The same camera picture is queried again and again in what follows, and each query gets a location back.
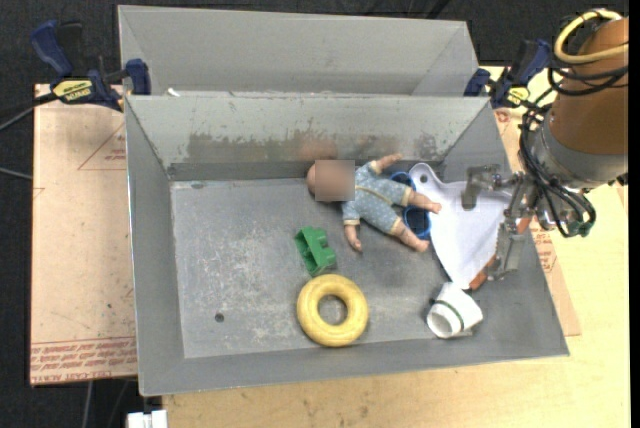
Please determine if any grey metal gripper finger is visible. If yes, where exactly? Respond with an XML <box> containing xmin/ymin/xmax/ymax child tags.
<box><xmin>461</xmin><ymin>164</ymin><xmax>515</xmax><ymax>211</ymax></box>
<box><xmin>486</xmin><ymin>234</ymin><xmax>527</xmax><ymax>283</ymax></box>

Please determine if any white cutting board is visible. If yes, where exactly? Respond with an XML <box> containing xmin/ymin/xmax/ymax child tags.
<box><xmin>407</xmin><ymin>161</ymin><xmax>530</xmax><ymax>292</ymax></box>

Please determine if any white cup with green band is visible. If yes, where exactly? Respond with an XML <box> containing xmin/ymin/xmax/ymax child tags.
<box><xmin>425</xmin><ymin>281</ymin><xmax>485</xmax><ymax>340</ymax></box>

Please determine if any baby doll in blue suit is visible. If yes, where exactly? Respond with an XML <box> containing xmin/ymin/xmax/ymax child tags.
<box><xmin>305</xmin><ymin>152</ymin><xmax>444</xmax><ymax>254</ymax></box>

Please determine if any green toy block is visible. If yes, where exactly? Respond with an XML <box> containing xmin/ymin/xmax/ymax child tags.
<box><xmin>293</xmin><ymin>226</ymin><xmax>338</xmax><ymax>278</ymax></box>

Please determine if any grey metal bin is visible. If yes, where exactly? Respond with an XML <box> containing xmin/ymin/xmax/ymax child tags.
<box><xmin>117</xmin><ymin>4</ymin><xmax>572</xmax><ymax>398</ymax></box>

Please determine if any brown cardboard board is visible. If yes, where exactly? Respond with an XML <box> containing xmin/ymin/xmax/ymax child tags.
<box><xmin>29</xmin><ymin>83</ymin><xmax>584</xmax><ymax>388</ymax></box>

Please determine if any yellow toy ring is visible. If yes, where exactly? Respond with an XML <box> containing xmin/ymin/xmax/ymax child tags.
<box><xmin>295</xmin><ymin>272</ymin><xmax>371</xmax><ymax>349</ymax></box>

